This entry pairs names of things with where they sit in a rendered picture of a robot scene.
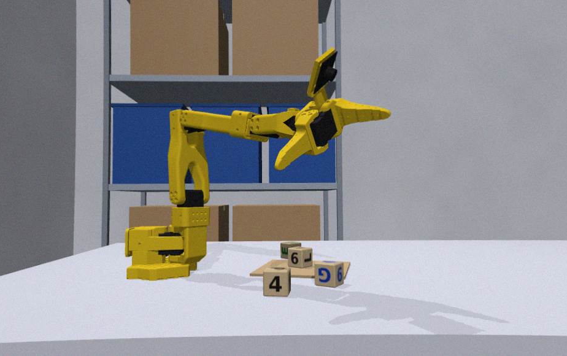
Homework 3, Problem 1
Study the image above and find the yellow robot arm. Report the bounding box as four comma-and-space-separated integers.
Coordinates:
126, 108, 300, 281

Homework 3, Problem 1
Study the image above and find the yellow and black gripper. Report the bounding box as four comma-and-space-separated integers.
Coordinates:
275, 47, 391, 171

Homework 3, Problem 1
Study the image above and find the tan flat mat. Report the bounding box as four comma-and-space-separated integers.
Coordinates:
250, 260, 350, 280

